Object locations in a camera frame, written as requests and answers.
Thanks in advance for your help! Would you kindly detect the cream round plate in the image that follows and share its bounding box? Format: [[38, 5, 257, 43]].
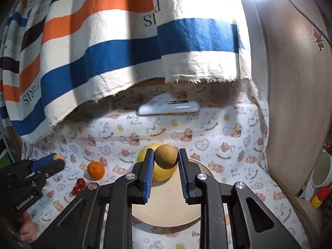
[[131, 157, 216, 226]]

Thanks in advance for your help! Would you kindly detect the translucent plastic box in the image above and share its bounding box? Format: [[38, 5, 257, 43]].
[[85, 97, 112, 120]]

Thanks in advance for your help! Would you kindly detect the orange mandarin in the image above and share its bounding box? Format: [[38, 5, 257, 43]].
[[87, 161, 105, 181]]

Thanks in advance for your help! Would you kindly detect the white mug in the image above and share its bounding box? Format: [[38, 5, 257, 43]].
[[310, 152, 332, 188]]

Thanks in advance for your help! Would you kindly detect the white power strip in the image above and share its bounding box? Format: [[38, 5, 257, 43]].
[[137, 95, 201, 116]]

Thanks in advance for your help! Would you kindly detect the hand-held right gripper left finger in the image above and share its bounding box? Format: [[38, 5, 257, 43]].
[[41, 148, 156, 249]]

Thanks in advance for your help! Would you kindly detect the cartoon figure sticker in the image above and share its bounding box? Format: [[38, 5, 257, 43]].
[[312, 27, 327, 52]]

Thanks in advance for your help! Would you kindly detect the brown longan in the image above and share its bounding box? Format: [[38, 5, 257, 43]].
[[155, 144, 179, 170]]

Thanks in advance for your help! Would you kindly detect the bear print table cloth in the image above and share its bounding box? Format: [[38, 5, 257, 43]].
[[21, 79, 308, 249]]

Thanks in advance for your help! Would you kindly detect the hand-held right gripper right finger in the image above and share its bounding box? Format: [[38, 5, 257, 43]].
[[178, 148, 303, 249]]

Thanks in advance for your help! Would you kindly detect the black lamp cable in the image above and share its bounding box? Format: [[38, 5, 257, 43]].
[[282, 0, 332, 45]]

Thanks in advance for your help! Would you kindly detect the person's left hand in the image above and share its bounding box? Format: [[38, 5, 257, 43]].
[[16, 212, 37, 243]]

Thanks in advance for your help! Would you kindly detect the striped hanging cloth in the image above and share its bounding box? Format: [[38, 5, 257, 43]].
[[0, 0, 253, 144]]

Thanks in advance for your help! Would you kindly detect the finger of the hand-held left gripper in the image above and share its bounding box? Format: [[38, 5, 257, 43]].
[[30, 154, 56, 173], [39, 159, 66, 180]]

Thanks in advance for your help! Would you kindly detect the large yellow pomelo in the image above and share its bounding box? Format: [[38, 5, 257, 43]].
[[137, 143, 179, 182]]

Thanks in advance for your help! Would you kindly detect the yellow and red toy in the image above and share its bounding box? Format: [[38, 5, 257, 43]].
[[310, 186, 332, 210]]

